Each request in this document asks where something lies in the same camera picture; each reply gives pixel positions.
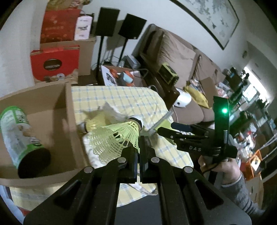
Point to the open cardboard box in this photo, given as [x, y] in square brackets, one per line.
[50, 112]

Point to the brown sofa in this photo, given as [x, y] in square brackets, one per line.
[158, 46]

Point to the left black speaker on stand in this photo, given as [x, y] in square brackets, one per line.
[105, 27]

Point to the white round appliance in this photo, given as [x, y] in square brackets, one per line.
[183, 99]

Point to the grey sleeved right forearm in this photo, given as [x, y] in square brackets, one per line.
[237, 192]

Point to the right black speaker on stand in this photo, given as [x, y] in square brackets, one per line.
[131, 28]

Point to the pink white tissue pack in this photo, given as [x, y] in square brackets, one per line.
[83, 27]

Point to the lime green black device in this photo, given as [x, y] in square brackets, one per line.
[168, 74]

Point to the yellow plaid tablecloth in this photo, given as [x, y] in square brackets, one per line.
[128, 101]

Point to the brown paper bag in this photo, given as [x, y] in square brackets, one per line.
[54, 5]

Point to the white patterned cloth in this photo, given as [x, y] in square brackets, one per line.
[112, 117]

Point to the large brown cardboard box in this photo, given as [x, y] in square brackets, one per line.
[85, 54]

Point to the red patterned gift bag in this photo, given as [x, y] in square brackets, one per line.
[59, 25]

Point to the person's right hand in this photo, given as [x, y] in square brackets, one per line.
[229, 168]

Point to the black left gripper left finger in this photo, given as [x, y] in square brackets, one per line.
[123, 169]

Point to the grey electronic box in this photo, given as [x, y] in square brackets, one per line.
[132, 62]

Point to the green handled window squeegee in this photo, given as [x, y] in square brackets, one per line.
[151, 135]

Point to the yellow cloth on sofa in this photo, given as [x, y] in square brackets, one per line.
[197, 96]

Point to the orange crate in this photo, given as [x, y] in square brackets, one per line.
[253, 166]

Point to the framed ink painting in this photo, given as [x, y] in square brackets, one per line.
[218, 18]

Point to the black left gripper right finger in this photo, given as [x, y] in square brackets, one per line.
[152, 169]

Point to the yellow-green plastic shuttlecock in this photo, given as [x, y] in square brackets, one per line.
[107, 142]

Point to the red collection gift box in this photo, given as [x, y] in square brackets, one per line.
[54, 64]

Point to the black speaker on stand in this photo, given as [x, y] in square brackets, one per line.
[105, 27]
[131, 28]

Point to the green white snack canister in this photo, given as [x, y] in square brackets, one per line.
[29, 156]

